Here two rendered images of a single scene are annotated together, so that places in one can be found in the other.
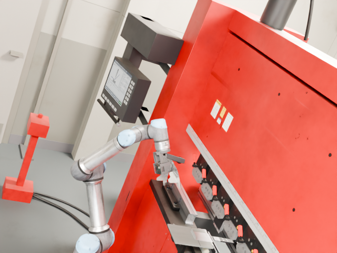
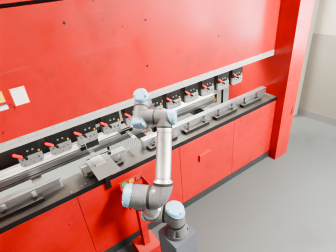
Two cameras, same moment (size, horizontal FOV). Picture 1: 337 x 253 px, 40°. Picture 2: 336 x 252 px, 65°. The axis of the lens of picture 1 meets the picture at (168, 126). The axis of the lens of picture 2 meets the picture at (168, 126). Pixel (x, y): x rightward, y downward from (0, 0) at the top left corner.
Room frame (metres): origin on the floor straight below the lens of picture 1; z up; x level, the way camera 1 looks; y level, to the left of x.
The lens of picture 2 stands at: (2.24, 1.27, 2.25)
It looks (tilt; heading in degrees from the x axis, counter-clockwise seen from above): 31 degrees down; 262
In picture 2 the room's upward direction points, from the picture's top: 5 degrees counter-clockwise
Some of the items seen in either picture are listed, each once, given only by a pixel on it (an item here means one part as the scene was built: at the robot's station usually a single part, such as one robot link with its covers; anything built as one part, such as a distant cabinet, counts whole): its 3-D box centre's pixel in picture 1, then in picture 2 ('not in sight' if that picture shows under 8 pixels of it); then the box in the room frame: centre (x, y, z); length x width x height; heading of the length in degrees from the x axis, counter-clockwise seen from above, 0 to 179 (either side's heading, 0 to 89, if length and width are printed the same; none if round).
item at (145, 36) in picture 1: (136, 76); not in sight; (3.57, 0.39, 1.53); 0.51 x 0.25 x 0.85; 38
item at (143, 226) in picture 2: not in sight; (142, 221); (2.33, -0.30, 0.39); 0.06 x 0.06 x 0.54; 24
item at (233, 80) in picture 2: not in sight; (234, 74); (1.17, -1.18, 1.26); 0.15 x 0.09 x 0.17; 25
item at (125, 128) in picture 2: not in sight; (127, 131); (2.33, -0.82, 1.01); 0.26 x 0.12 x 0.05; 115
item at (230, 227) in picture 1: (238, 223); (109, 121); (2.45, -0.59, 1.26); 0.15 x 0.09 x 0.17; 25
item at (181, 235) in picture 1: (190, 236); (103, 165); (2.54, -0.39, 1.00); 0.26 x 0.18 x 0.01; 115
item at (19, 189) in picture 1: (28, 156); not in sight; (3.70, 1.05, 0.42); 0.25 x 0.20 x 0.83; 115
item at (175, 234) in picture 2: not in sight; (176, 226); (2.09, 0.15, 0.82); 0.15 x 0.15 x 0.10
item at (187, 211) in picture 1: (181, 199); (26, 195); (3.11, -0.29, 0.92); 0.50 x 0.06 x 0.10; 25
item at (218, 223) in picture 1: (218, 222); (92, 143); (2.61, -0.52, 1.13); 0.10 x 0.02 x 0.10; 25
